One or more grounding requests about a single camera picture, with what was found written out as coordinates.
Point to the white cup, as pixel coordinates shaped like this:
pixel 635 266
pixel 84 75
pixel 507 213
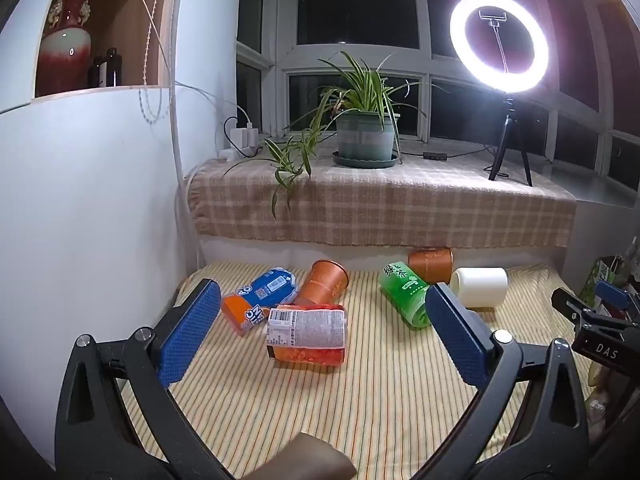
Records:
pixel 480 287

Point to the white cabinet with niche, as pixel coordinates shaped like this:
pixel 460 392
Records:
pixel 90 210

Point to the white window frame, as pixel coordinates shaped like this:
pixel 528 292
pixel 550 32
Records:
pixel 280 60

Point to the black tripod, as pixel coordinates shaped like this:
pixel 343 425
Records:
pixel 505 137

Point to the orange blue snack packet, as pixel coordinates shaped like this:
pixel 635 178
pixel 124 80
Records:
pixel 260 297

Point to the green pot saucer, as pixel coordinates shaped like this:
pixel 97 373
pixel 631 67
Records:
pixel 365 161

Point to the red and white vase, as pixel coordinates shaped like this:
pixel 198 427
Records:
pixel 65 60

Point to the green printed cup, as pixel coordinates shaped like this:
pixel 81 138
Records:
pixel 402 290

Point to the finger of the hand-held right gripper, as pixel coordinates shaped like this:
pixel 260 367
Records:
pixel 612 294
pixel 567 302

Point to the phone holder clamp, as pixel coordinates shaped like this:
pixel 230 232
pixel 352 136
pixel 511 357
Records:
pixel 495 22

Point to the white power strip with chargers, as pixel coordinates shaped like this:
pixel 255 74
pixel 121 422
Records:
pixel 242 142

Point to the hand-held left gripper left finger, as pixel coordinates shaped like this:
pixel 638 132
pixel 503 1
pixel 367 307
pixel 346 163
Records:
pixel 187 332

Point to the black usb hub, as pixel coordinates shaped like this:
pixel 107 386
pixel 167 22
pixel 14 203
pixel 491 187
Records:
pixel 435 155

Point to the green carton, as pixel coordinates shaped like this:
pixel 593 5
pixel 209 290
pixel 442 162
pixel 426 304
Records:
pixel 602 277

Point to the orange tapered paper cup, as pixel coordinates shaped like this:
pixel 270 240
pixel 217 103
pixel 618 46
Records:
pixel 322 285

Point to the dark bottle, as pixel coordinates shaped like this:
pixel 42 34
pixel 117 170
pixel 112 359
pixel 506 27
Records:
pixel 97 74
pixel 114 67

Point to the spider plant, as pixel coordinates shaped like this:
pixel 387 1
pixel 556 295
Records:
pixel 357 87

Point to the checked beige cloth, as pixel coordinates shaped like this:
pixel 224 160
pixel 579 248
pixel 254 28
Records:
pixel 400 210

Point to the brown cylindrical cup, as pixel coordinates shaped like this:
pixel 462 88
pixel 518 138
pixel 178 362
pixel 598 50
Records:
pixel 430 265

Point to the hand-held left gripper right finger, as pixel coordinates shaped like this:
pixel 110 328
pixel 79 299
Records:
pixel 456 336

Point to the brown padded object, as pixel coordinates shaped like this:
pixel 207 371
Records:
pixel 305 460

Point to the striped yellow mat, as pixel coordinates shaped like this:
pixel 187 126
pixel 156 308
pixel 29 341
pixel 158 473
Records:
pixel 350 410

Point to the green plant pot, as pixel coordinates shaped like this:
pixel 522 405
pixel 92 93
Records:
pixel 365 135

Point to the red white snack packet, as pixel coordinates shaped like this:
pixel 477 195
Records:
pixel 307 332

